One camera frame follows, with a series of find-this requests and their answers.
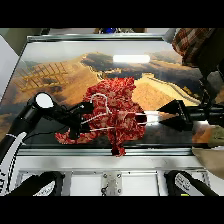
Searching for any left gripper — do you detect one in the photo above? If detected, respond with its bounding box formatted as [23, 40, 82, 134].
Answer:
[62, 101, 99, 141]

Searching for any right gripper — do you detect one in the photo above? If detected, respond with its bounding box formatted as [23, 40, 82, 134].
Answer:
[156, 99, 198, 132]

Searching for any red patterned garment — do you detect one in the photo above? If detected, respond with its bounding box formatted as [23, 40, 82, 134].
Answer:
[54, 76, 148, 158]

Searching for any olive green garment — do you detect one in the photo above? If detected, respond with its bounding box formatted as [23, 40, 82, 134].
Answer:
[207, 124, 224, 148]

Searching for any checked shirt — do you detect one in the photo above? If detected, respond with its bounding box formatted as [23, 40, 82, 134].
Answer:
[171, 28, 218, 67]

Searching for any black cable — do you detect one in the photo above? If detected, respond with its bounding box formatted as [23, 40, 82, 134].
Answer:
[23, 126, 69, 142]

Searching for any silver frame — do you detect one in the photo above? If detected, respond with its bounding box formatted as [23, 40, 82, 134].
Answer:
[0, 32, 224, 197]

